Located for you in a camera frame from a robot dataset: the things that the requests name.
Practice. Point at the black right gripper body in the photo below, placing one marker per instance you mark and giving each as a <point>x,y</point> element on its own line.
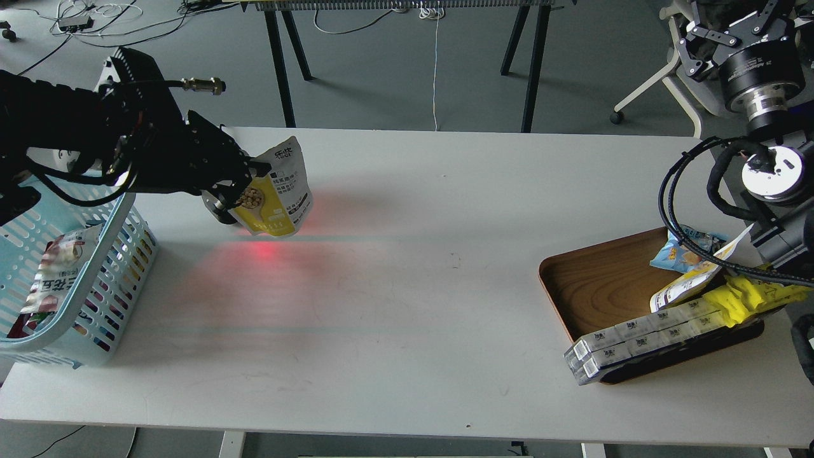
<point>760,79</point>

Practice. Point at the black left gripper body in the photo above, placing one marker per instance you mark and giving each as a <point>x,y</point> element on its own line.
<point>189,157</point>

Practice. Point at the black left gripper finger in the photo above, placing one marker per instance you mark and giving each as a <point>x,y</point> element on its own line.
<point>226,194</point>
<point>252,166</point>

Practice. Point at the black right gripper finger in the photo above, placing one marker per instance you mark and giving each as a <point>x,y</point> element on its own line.
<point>704,47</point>
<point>773,20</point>

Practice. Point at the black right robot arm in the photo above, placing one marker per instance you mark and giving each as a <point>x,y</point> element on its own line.
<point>766,177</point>

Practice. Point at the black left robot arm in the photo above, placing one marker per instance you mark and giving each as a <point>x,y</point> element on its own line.
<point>90,147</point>

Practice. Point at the red white snack bag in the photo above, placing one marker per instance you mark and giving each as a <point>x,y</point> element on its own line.
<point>57,273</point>

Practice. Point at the light blue plastic basket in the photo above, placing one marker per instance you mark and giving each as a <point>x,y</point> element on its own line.
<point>77,318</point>

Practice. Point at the blue snack bag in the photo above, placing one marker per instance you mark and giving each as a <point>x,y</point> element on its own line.
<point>675,256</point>

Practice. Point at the yellow cartoon snack bag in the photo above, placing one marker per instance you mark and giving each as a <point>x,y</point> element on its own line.
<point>742,298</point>

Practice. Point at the long clear snack box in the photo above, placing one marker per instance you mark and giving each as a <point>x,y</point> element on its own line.
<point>601,352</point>

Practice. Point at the black barcode scanner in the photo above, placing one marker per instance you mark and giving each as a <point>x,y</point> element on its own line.
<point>216,209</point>

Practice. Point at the black table legs background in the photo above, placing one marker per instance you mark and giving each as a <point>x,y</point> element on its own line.
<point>459,65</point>

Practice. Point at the brown wooden tray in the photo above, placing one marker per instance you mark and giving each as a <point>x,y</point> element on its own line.
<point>600,286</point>

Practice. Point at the black camera box left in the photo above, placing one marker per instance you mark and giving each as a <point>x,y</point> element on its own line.
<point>134,79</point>

